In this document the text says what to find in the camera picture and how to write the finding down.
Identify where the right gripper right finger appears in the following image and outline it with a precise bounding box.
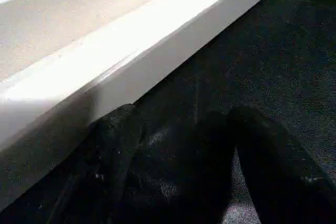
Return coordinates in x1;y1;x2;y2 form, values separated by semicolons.
230;105;336;224

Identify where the white plastic table top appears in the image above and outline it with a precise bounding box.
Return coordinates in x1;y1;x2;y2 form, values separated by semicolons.
0;0;299;210

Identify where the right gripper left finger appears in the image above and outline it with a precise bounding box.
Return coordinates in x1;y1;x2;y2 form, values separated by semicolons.
47;104;143;224

